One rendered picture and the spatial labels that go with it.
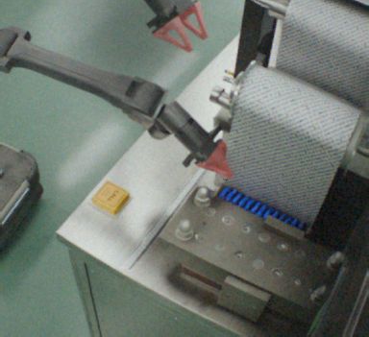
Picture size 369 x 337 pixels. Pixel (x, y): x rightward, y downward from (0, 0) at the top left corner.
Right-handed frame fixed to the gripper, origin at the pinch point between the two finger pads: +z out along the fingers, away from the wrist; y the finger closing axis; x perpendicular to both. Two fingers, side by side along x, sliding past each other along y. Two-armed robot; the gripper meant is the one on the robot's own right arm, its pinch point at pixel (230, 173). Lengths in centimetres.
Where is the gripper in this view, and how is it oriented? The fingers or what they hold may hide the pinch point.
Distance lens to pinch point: 112.9
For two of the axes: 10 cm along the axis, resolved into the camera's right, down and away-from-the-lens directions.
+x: 5.0, -3.7, -7.8
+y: -5.0, 6.1, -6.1
